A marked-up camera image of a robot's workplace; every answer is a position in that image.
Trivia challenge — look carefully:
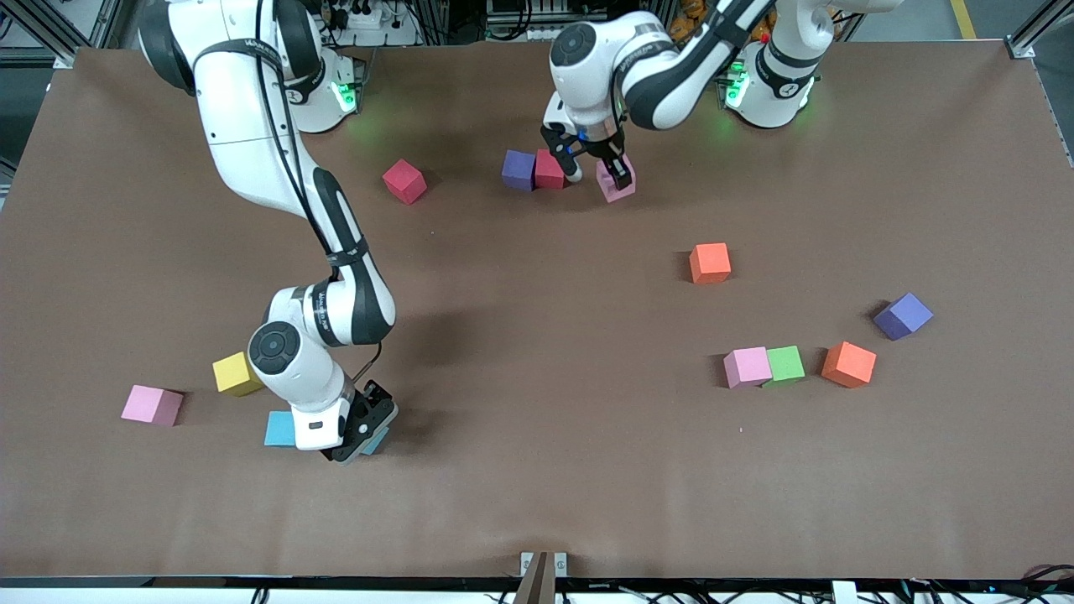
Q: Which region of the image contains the pink foam cube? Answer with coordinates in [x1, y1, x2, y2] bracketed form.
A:
[596, 159, 637, 204]
[120, 384, 184, 428]
[723, 346, 773, 389]

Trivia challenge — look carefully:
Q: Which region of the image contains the red foam cube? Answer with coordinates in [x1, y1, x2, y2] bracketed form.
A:
[534, 149, 567, 190]
[382, 158, 428, 206]

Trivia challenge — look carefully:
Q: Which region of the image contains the purple foam cube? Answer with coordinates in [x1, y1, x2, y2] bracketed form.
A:
[501, 150, 536, 192]
[873, 292, 934, 341]

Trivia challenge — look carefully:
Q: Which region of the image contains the orange foam cube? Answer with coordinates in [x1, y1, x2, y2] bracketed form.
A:
[821, 341, 878, 389]
[689, 242, 732, 286]

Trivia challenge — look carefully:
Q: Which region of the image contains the yellow foam cube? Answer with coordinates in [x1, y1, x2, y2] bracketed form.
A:
[212, 351, 263, 397]

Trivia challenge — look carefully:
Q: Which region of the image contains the bag of orange items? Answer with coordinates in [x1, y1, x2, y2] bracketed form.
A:
[669, 0, 774, 44]

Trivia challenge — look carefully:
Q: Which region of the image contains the brown table cover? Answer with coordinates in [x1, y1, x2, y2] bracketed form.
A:
[0, 38, 1074, 581]

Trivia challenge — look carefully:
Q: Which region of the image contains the green foam cube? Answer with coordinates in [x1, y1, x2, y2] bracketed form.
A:
[762, 345, 806, 388]

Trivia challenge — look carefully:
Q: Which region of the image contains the white power strip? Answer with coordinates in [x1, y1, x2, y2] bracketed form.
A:
[326, 0, 391, 31]

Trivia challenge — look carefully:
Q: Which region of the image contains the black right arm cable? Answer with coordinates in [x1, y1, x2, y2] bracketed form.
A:
[351, 340, 384, 385]

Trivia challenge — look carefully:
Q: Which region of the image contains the brown camera pole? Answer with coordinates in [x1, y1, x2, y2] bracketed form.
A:
[512, 551, 550, 604]

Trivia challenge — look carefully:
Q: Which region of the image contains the small metal bracket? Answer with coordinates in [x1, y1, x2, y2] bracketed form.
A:
[520, 551, 569, 578]

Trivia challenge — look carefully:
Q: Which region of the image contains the aluminium frame profile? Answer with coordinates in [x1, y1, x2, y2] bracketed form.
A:
[1007, 0, 1074, 61]
[0, 0, 127, 68]

